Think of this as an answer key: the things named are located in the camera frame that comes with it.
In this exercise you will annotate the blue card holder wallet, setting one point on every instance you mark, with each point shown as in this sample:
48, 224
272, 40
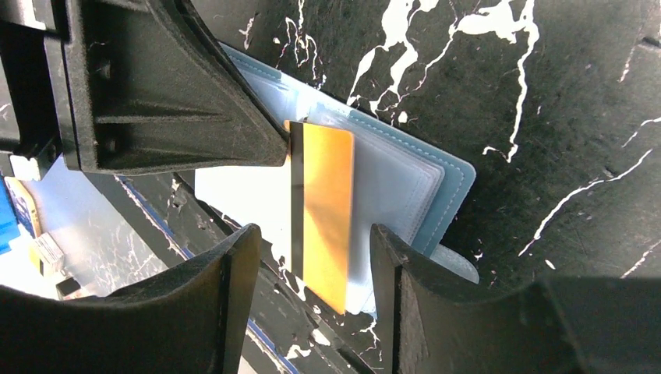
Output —
409, 186

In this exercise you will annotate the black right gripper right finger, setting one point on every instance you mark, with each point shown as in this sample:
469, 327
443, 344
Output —
430, 320

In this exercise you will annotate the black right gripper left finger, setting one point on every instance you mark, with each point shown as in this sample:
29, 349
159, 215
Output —
191, 318

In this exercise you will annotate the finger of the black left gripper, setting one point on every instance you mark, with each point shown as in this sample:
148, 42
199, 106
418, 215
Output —
143, 87

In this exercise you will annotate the gold black striped card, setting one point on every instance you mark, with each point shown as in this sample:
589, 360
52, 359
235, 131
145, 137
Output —
321, 161

